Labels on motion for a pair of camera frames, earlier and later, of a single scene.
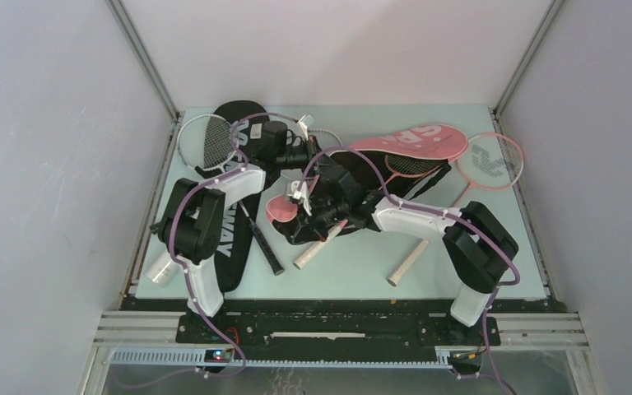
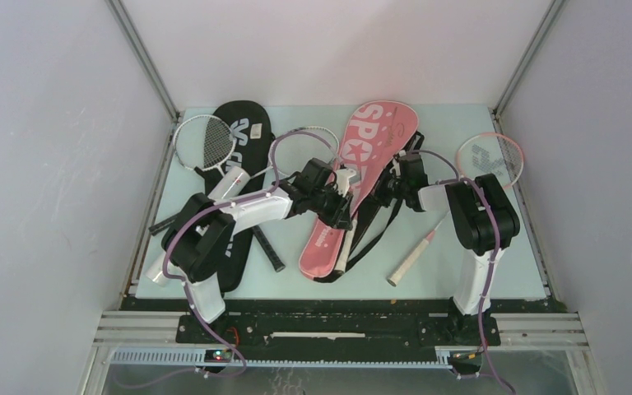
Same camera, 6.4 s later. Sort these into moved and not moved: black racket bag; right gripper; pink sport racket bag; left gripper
Moved: right gripper; left gripper; pink sport racket bag
Not moved: black racket bag
